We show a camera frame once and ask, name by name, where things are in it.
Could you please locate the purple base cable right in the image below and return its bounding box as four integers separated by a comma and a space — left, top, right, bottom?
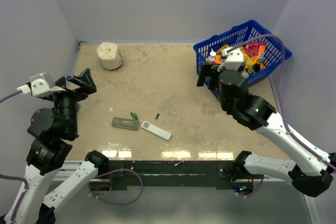
235, 174, 265, 198

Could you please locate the orange tall carton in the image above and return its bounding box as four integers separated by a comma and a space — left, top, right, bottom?
258, 42, 266, 62

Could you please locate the white remote control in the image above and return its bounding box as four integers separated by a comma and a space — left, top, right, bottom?
141, 121, 172, 141

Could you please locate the yellow snack bag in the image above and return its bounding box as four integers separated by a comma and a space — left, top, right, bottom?
217, 44, 253, 67

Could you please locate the dark glass bottle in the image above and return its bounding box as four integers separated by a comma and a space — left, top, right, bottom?
247, 58, 263, 74

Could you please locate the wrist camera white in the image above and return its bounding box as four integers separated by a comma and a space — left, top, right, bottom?
16, 72, 66, 98
217, 47, 244, 72

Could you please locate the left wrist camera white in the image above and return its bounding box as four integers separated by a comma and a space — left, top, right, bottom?
16, 72, 66, 98

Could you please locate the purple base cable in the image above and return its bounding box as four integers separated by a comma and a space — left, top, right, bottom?
235, 174, 265, 198
88, 168, 144, 206

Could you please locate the white tissue roll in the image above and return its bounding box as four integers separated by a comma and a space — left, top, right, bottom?
97, 42, 123, 70

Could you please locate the red soda can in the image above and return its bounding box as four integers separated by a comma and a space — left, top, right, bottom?
240, 71, 249, 79

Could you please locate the white bottle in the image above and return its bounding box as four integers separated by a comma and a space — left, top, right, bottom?
206, 49, 217, 63

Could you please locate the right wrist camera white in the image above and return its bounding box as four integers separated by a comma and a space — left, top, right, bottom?
217, 47, 244, 72

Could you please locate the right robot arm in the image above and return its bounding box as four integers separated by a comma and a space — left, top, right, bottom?
197, 62, 335, 197

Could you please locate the blue plastic basket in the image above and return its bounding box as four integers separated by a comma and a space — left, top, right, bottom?
193, 19, 282, 87

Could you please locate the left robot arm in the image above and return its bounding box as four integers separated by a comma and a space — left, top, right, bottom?
1, 68, 109, 223

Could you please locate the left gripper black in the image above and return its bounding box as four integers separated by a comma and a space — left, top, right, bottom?
47, 67, 97, 136

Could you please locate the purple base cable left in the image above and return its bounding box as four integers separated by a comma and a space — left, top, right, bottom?
88, 168, 144, 206

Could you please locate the grey remote control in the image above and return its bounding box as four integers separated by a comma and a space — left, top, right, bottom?
111, 117, 140, 131

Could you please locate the black base frame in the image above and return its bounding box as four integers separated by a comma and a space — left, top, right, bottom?
97, 161, 252, 190

